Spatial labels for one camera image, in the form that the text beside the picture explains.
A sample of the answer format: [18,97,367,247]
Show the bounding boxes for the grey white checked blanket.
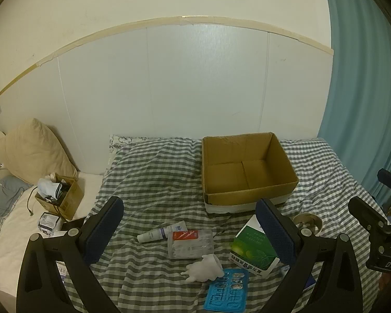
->
[57,137,388,313]

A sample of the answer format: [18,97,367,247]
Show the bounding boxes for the beige tape roll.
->
[291,213,323,235]

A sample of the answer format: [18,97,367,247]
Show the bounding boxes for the green white medicine box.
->
[230,214,281,276]

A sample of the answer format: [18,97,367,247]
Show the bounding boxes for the white box with blue print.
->
[38,212,63,235]

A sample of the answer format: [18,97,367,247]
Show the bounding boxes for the black cable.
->
[26,186,40,217]

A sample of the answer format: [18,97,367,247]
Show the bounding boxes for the beige pillow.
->
[5,118,79,185]

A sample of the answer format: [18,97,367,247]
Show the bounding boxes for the large cardboard box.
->
[201,132,299,216]

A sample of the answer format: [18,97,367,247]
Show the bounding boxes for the teal curtain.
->
[316,0,391,203]

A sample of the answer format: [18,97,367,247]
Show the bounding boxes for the clear pack with red label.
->
[168,229,215,260]

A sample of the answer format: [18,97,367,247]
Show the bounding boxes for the white bed sheet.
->
[0,170,113,300]

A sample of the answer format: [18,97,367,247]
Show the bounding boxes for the small cluttered cardboard box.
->
[35,173,84,220]

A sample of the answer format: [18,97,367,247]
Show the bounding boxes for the beige wall tape strip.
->
[0,16,334,106]

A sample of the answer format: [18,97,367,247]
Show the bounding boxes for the white cream tube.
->
[137,222,187,243]

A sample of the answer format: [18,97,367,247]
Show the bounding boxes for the white patterned pillow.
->
[109,134,147,170]

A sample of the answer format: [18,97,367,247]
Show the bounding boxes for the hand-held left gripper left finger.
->
[16,196,124,313]

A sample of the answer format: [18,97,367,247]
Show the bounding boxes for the blue blister pack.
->
[204,268,250,313]

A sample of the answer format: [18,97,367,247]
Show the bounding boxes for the grey cloth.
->
[0,175,33,258]

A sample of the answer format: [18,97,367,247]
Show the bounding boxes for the white glove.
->
[181,254,224,284]

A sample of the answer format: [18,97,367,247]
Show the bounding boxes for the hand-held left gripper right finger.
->
[256,198,370,313]

